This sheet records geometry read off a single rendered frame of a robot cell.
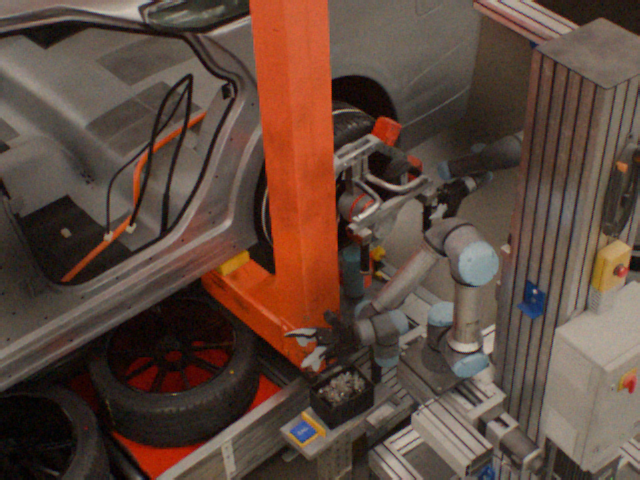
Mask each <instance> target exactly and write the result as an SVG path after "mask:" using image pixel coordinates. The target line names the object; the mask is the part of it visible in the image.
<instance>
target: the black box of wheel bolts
mask: <svg viewBox="0 0 640 480"><path fill-rule="evenodd" d="M374 388H375V386H374V385H373V383H372V382H371V381H370V380H369V379H368V378H366V377H365V376H364V374H363V373H362V372H361V371H360V370H359V369H358V368H357V367H356V366H355V365H354V364H353V363H352V364H350V365H348V366H346V367H345V368H343V369H341V370H338V371H336V372H334V373H333V374H331V375H329V376H327V377H325V378H323V379H322V380H320V381H318V382H316V383H313V385H311V386H310V387H308V390H309V401H310V407H311V409H312V410H313V412H315V413H316V414H317V415H318V416H319V418H320V419H321V420H322V421H323V422H324V423H325V425H326V426H327V427H328V428H329V429H330V430H333V429H335V428H336V427H338V426H341V425H343V424H344V423H346V422H348V421H350V420H351V419H353V418H355V417H357V416H358V415H360V414H362V413H364V412H365V410H368V409H370V408H371V407H373V406H375V400H374Z"/></svg>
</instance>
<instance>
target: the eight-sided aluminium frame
mask: <svg viewBox="0 0 640 480"><path fill-rule="evenodd" d="M375 151H379V152H381V153H383V154H385V155H386V156H388V157H390V161H391V160H392V159H393V158H395V157H398V156H401V157H403V158H405V159H407V160H408V155H406V154H405V153H403V152H402V151H400V150H398V149H397V148H395V147H391V146H388V145H384V142H383V140H381V139H379V138H378V137H376V136H374V135H371V134H368V135H365V136H363V137H362V138H360V139H358V140H357V142H355V143H353V144H351V145H350V146H348V147H346V148H344V149H343V150H341V151H338V152H337V153H335V154H333V156H334V182H335V180H336V178H337V176H338V175H339V173H341V172H342V171H344V170H345V169H347V167H349V166H350V165H351V164H353V163H354V162H357V161H359V160H361V159H362V158H363V157H365V156H368V155H370V154H372V153H373V152H375ZM390 181H391V184H392V185H397V186H401V185H406V184H407V182H408V173H405V174H404V175H402V176H400V177H398V178H395V179H392V180H390ZM399 193H401V192H393V191H390V194H389V197H388V199H387V200H386V202H387V201H389V200H390V199H392V198H395V197H396V196H398V194H399ZM386 202H385V203H386ZM404 205H405V203H404V204H403V205H401V206H400V207H398V208H397V209H395V211H396V212H397V216H398V214H399V212H400V211H401V209H402V207H403V206H404ZM372 236H373V235H372ZM383 240H384V237H383V238H380V239H378V238H376V237H374V236H373V237H372V241H371V242H370V252H371V251H373V250H374V248H377V247H378V246H379V245H380V244H381V242H382V241H383ZM350 246H357V247H360V245H359V244H358V243H356V242H355V241H354V242H352V243H351V244H349V245H348V246H346V247H345V248H347V247H350ZM345 248H343V250H342V251H339V252H337V261H338V270H343V256H342V253H343V251H344V250H345Z"/></svg>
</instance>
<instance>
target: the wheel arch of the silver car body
mask: <svg viewBox="0 0 640 480"><path fill-rule="evenodd" d="M331 100H336V101H342V102H345V103H348V104H350V105H352V106H353V107H355V108H357V109H359V110H360V111H362V112H364V113H366V115H368V116H370V117H372V118H374V119H375V120H378V118H379V117H384V118H388V119H390V120H392V121H395V122H396V123H398V124H400V125H401V119H400V113H399V109H398V106H397V103H396V101H395V99H393V97H392V95H391V93H390V92H389V90H388V89H387V87H386V86H385V85H384V84H383V83H382V82H381V81H380V80H378V79H377V78H375V77H373V76H370V75H366V74H361V73H349V74H344V75H339V76H336V77H334V78H331ZM397 139H398V143H399V146H400V150H401V144H402V128H401V130H400V132H399V135H398V137H397ZM264 159H265V156H264ZM264 159H263V162H264ZM263 162H262V164H261V167H259V172H261V169H262V165H263ZM259 172H258V175H257V179H258V176H259ZM257 179H256V183H255V188H254V194H253V203H252V223H253V231H254V235H255V239H256V241H257V243H258V239H257V236H256V232H255V227H254V216H253V208H254V196H255V189H256V184H257Z"/></svg>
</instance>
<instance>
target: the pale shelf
mask: <svg viewBox="0 0 640 480"><path fill-rule="evenodd" d="M360 371H361V372H362V373H363V374H364V376H365V377H366V378H368V379H369V380H370V381H371V372H370V371H369V370H366V369H365V368H362V369H361V370H360ZM371 382H372V381H371ZM372 383H373V382H372ZM373 385H374V383H373ZM374 386H375V385H374ZM393 397H395V391H393V390H391V389H390V388H389V387H388V386H386V385H385V383H384V382H383V381H382V382H380V383H379V385H378V386H375V388H374V400H375V406H373V407H371V408H370V409H368V410H365V412H364V413H362V414H360V415H358V416H357V417H355V418H353V419H351V420H350V421H348V422H346V423H344V424H343V425H341V426H338V427H336V428H335V429H333V430H330V429H329V428H328V427H327V426H326V425H325V423H324V422H323V421H322V420H321V419H320V418H319V416H318V415H317V414H316V413H315V412H313V410H312V409H311V407H308V408H307V409H305V410H304V413H306V414H307V415H308V416H309V417H310V418H311V419H313V420H315V421H316V422H317V423H318V424H319V425H320V426H322V427H323V428H324V429H325V431H326V436H325V437H323V436H322V435H321V434H319V436H318V437H316V439H315V440H313V441H311V442H310V443H309V444H308V445H306V446H305V447H304V448H302V447H301V446H299V445H298V444H297V443H296V442H295V441H294V440H293V439H292V437H291V436H290V435H289V433H290V430H291V429H293V428H294V427H295V426H297V425H298V424H300V423H301V422H302V421H304V420H302V413H301V414H300V415H299V416H297V417H296V418H295V419H293V420H292V421H290V422H289V423H288V424H285V425H284V426H283V427H281V428H280V434H281V435H282V436H283V437H284V439H285V440H286V441H288V442H290V443H291V444H292V445H293V446H294V447H295V448H296V449H297V450H298V451H299V452H301V453H302V454H303V455H304V456H305V457H306V458H307V459H308V460H309V461H310V460H312V459H313V458H315V457H317V456H318V455H319V454H321V453H322V452H323V451H325V450H326V449H327V448H328V447H330V446H331V445H332V444H334V443H335V442H336V441H338V440H339V439H341V437H342V436H344V435H345V434H346V433H348V432H349V431H350V430H352V429H353V428H354V427H356V426H357V425H358V424H359V423H361V422H362V421H363V420H365V419H366V418H368V417H370V416H371V415H372V414H374V413H375V412H376V410H377V409H379V408H380V407H381V406H383V405H384V404H385V403H387V402H388V401H389V400H390V399H392V398H393Z"/></svg>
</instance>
